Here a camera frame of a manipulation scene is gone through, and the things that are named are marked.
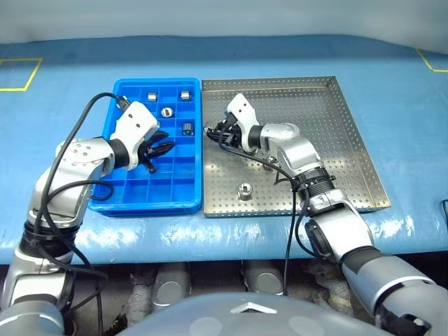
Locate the blue plastic compartment tray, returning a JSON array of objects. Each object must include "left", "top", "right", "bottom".
[{"left": 87, "top": 77, "right": 203, "bottom": 216}]

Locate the grey robot torso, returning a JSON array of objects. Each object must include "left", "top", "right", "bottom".
[{"left": 120, "top": 292, "right": 386, "bottom": 336}]

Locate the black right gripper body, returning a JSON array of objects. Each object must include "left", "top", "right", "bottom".
[{"left": 222, "top": 117, "right": 244, "bottom": 150}]

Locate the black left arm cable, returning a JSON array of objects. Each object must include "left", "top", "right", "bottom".
[{"left": 26, "top": 92, "right": 132, "bottom": 336}]

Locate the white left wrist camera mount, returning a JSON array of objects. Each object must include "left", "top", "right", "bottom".
[{"left": 115, "top": 101, "right": 158, "bottom": 172}]

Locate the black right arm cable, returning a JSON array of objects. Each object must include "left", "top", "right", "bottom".
[{"left": 216, "top": 138, "right": 337, "bottom": 297}]

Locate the perforated steel tray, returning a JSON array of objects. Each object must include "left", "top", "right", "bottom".
[{"left": 201, "top": 75, "right": 392, "bottom": 218}]

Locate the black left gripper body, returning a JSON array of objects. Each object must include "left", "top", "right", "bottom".
[{"left": 139, "top": 134, "right": 161, "bottom": 165}]

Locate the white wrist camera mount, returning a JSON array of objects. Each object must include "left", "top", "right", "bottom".
[
  {"left": 115, "top": 101, "right": 158, "bottom": 172},
  {"left": 225, "top": 93, "right": 260, "bottom": 153}
]

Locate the grey round cylinder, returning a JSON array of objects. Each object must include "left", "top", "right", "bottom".
[
  {"left": 150, "top": 262, "right": 192, "bottom": 313},
  {"left": 244, "top": 260, "right": 285, "bottom": 295}
]

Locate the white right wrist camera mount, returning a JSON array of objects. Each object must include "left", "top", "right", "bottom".
[{"left": 225, "top": 93, "right": 260, "bottom": 153}]

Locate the blue plastic table cover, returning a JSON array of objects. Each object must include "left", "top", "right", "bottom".
[{"left": 0, "top": 33, "right": 448, "bottom": 265}]

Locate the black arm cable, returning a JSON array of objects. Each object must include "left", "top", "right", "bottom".
[
  {"left": 26, "top": 92, "right": 132, "bottom": 336},
  {"left": 216, "top": 138, "right": 337, "bottom": 297}
]

